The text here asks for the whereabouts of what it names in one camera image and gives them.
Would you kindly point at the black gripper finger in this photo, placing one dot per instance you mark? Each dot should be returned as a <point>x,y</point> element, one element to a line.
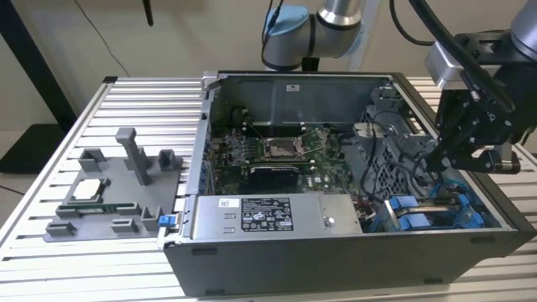
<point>495,160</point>
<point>440,157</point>

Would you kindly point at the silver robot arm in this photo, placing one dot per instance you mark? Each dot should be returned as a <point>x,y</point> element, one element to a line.
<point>336,19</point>

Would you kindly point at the metal disk bay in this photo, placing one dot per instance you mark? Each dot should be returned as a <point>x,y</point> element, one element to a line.
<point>453,201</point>

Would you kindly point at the black RAM slot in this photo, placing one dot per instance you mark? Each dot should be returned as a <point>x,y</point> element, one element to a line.
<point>286,132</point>
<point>286,135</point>
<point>302,164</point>
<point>286,126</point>
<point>286,129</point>
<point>302,161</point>

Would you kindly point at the perforated metal drive cage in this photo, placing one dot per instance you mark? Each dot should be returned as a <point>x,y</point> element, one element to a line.
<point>389,163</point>

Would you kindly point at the green motherboard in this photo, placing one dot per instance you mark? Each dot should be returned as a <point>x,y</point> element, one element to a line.
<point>323,170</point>

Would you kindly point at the silver power supply unit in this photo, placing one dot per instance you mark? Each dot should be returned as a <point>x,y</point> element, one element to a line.
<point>336,207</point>

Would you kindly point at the CPU socket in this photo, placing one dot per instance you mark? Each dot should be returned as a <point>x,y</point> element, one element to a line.
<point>279,148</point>

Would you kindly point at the thin metal locking lever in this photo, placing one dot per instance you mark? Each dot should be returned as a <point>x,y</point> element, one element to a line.
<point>254,130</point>

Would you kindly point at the black and silver PC case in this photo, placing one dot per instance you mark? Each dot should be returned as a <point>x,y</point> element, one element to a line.
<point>294,267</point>

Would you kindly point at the blue plastic latch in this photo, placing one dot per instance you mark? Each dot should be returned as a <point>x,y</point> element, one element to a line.
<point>166,220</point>

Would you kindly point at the grey parts rack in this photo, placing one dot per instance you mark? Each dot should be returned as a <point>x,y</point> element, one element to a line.
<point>118,176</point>

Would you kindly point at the green RAM stick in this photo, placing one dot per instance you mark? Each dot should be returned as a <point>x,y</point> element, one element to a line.
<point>114,207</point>

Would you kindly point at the black antenna stick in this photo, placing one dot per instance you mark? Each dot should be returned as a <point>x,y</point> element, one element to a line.
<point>148,12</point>

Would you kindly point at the silver CPU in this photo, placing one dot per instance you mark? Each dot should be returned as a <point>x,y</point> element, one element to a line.
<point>88,188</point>

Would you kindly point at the black flat base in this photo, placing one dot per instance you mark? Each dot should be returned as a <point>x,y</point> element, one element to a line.
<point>30,148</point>

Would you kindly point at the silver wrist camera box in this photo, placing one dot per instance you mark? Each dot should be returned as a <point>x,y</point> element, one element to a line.
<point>444,66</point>

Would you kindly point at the black wrist mount bracket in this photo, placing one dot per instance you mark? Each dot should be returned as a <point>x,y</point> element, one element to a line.
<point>487,44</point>

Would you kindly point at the black slanted post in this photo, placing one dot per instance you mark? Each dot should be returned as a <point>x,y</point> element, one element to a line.
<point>38,63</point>

